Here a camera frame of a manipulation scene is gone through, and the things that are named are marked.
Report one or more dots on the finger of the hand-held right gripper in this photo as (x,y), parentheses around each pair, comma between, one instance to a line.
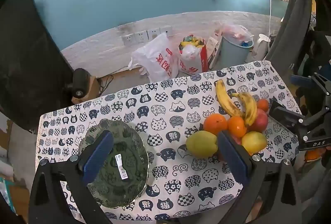
(284,115)
(319,81)

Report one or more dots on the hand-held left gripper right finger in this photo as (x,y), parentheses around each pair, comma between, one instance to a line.
(232,154)

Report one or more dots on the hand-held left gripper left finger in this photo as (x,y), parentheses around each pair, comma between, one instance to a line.
(99,154)

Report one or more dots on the dark red apple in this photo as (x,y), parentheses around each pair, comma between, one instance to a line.
(236,140)

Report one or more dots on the bright red apple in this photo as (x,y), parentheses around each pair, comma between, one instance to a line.
(260,120)

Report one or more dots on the yellow lemon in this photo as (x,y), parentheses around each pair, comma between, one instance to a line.
(254,141)

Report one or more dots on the medium orange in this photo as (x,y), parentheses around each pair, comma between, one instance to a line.
(236,126)

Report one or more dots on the green-yellow lemon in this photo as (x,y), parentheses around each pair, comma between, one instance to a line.
(201,143)

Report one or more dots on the large orange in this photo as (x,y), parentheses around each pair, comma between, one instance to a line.
(215,124)

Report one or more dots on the green glass plate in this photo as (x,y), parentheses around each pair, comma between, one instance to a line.
(134,151)

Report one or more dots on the small orange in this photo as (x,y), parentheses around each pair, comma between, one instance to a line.
(263,105)

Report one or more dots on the short curved banana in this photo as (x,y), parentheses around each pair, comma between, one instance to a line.
(249,110)

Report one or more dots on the long spotted banana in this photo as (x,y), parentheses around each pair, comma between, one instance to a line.
(223,99)

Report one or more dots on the grey hanging garment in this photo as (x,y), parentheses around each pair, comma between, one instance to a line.
(289,32)

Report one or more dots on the cat print tablecloth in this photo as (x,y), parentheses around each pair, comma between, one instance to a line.
(165,162)

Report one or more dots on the black cylinder on wooden box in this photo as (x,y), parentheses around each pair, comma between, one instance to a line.
(93,86)

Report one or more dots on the white electric kettle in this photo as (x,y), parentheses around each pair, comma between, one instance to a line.
(261,45)

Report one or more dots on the grey blue trash bin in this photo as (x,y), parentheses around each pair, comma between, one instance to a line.
(231,53)

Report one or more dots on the pink bin liner bag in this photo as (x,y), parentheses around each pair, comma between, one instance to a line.
(236,31)

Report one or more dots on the red white bag with rubbish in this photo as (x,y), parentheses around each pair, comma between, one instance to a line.
(191,63)

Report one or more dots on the beige carton box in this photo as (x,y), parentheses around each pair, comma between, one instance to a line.
(213,45)

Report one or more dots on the white plastic bag red print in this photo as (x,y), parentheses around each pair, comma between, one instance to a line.
(155,58)

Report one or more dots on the black panel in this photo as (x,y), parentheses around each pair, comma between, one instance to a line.
(25,58)

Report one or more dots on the white wall socket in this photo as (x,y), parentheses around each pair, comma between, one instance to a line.
(141,36)
(166,30)
(128,39)
(153,33)

